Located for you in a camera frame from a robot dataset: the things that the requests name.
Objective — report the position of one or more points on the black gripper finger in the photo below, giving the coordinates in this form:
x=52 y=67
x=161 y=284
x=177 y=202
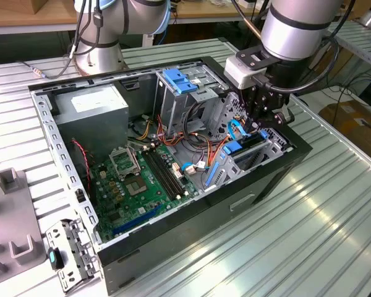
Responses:
x=245 y=105
x=281 y=117

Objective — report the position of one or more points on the hard disk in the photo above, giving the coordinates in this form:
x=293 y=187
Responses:
x=233 y=148

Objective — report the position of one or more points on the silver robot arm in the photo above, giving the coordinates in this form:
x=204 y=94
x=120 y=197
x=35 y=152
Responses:
x=296 y=34

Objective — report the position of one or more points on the metal disk bay cage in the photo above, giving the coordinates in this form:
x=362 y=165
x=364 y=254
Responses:
x=225 y=176

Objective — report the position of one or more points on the brown cardboard box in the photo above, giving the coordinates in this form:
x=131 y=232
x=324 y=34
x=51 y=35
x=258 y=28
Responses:
x=343 y=123

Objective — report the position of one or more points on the blue drive cage latch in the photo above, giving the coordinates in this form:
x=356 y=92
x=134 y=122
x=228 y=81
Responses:
x=176 y=81

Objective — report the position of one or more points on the metal drive cage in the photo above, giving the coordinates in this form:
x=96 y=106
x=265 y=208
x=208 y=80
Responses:
x=170 y=111

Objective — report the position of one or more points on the wooden desk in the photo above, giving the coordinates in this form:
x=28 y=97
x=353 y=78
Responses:
x=204 y=12

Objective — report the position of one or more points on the black RAM slot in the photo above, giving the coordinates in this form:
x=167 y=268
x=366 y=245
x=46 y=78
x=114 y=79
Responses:
x=168 y=171
x=159 y=176

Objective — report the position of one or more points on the metal slat side table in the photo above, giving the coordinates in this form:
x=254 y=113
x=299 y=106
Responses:
x=358 y=37

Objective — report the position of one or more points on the black PC case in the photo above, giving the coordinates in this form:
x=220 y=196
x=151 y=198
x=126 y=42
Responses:
x=188 y=229

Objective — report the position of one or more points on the CPU socket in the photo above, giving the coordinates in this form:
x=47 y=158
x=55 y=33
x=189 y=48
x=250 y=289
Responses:
x=136 y=186

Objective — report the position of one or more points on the green motherboard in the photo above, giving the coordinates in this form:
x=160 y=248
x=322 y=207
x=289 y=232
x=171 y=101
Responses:
x=133 y=213

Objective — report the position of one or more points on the grey power supply unit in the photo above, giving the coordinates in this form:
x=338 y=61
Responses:
x=89 y=123

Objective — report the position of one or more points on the blue expansion slot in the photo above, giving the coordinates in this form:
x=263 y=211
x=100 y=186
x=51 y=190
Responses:
x=136 y=220

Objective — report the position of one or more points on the metal expansion slot retainer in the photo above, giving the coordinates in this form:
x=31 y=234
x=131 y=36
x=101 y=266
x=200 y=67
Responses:
x=80 y=247

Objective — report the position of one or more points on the black blue retainer latch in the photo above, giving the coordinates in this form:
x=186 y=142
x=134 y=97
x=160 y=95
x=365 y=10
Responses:
x=56 y=258

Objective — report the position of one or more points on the grey parts rack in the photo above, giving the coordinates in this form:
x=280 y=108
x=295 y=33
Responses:
x=15 y=216

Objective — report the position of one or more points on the black wrist mount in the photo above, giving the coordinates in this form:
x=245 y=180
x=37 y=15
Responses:
x=283 y=74

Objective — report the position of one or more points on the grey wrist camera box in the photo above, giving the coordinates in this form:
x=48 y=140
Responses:
x=239 y=72

